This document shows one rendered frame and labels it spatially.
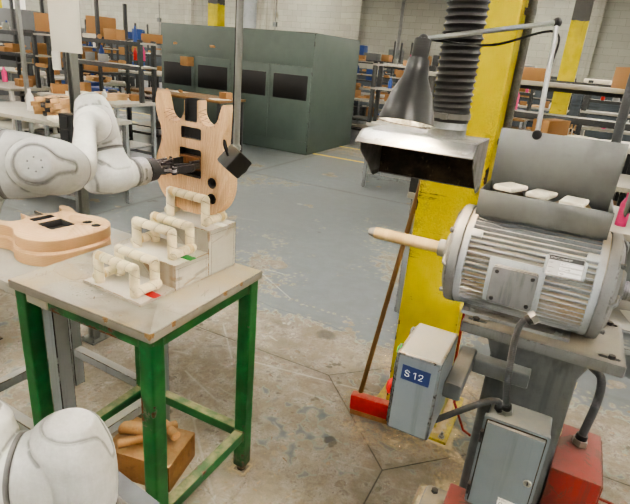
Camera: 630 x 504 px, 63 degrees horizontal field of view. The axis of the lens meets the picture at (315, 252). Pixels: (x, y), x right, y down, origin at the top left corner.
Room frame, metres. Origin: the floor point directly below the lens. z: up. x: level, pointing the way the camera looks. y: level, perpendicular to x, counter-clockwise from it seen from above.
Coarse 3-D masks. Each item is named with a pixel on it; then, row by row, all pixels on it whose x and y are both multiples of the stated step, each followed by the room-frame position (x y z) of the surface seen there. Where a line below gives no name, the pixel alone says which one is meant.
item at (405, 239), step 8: (376, 232) 1.34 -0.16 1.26; (384, 232) 1.34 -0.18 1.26; (392, 232) 1.33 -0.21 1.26; (400, 232) 1.33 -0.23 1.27; (384, 240) 1.34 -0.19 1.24; (392, 240) 1.32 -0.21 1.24; (400, 240) 1.31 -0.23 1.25; (408, 240) 1.30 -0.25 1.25; (416, 240) 1.30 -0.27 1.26; (424, 240) 1.29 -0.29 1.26; (432, 240) 1.29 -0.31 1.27; (424, 248) 1.29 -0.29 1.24; (432, 248) 1.28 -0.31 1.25
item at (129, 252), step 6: (114, 246) 1.59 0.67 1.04; (120, 246) 1.58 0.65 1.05; (126, 246) 1.58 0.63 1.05; (120, 252) 1.57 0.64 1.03; (126, 252) 1.56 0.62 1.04; (132, 252) 1.55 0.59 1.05; (138, 252) 1.54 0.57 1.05; (132, 258) 1.55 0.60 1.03; (138, 258) 1.53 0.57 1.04; (144, 258) 1.52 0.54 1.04; (150, 258) 1.51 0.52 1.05; (156, 258) 1.51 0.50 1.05
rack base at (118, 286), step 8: (88, 280) 1.53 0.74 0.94; (112, 280) 1.54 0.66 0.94; (120, 280) 1.55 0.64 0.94; (128, 280) 1.55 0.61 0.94; (144, 280) 1.56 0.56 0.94; (96, 288) 1.50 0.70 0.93; (104, 288) 1.48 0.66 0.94; (112, 288) 1.48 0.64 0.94; (120, 288) 1.49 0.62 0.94; (128, 288) 1.49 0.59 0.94; (160, 288) 1.51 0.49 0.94; (168, 288) 1.52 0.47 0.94; (120, 296) 1.44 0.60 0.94; (128, 296) 1.44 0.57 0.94; (144, 296) 1.45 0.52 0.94; (160, 296) 1.47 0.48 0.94; (136, 304) 1.40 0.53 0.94; (144, 304) 1.41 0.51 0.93
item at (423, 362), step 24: (408, 336) 1.04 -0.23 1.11; (432, 336) 1.04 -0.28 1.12; (456, 336) 1.05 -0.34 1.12; (408, 360) 0.95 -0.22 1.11; (432, 360) 0.93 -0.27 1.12; (408, 384) 0.94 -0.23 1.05; (432, 384) 0.92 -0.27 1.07; (408, 408) 0.94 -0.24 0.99; (432, 408) 0.92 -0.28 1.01; (456, 408) 1.04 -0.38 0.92; (408, 432) 0.94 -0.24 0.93
